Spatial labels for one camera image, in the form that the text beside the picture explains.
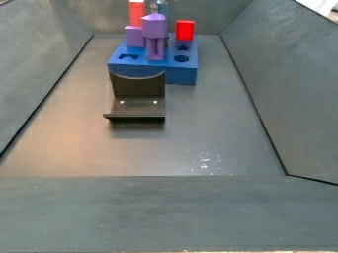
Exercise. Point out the small purple block peg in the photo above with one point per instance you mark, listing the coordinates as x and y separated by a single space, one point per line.
134 36

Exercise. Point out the light blue oval peg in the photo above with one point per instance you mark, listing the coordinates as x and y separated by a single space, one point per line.
163 7

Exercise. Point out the black curved stand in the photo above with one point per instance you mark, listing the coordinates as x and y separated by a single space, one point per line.
139 97

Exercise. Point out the red block peg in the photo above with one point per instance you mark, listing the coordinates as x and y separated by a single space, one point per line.
183 30

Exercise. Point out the tall purple pentagon peg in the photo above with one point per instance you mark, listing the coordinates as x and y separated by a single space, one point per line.
155 34

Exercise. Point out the tall salmon rectangular peg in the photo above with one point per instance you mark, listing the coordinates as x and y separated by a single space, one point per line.
137 11

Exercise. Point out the blue shape sorter board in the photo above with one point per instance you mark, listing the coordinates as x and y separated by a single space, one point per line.
129 61

